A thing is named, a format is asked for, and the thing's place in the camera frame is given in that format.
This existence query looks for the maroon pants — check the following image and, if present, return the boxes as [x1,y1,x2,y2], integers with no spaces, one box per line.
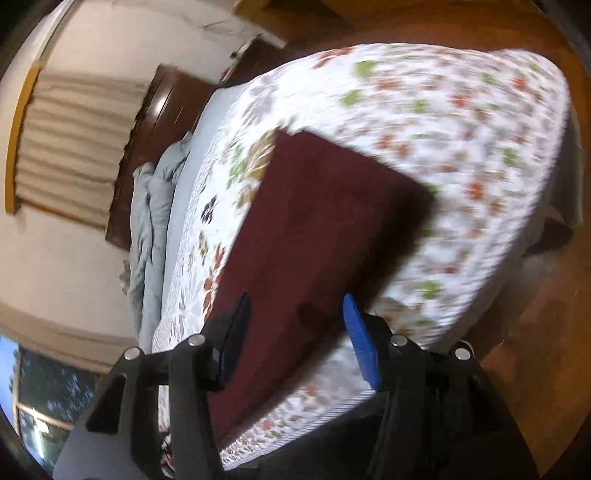
[208,131,434,446]

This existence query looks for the grey-blue crumpled blanket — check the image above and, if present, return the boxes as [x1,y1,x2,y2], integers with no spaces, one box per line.
[120,133,192,353]

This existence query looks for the floral white quilt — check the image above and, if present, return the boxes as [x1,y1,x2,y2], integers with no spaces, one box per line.
[151,42,571,471]

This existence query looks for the beige curtain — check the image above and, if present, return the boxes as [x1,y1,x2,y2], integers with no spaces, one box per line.
[6,68,148,230]

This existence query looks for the dark wooden headboard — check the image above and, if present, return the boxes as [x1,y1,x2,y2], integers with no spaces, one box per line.
[105,64,216,251]

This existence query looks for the light blue bed sheet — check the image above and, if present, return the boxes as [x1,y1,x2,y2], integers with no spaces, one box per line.
[161,85,245,314]

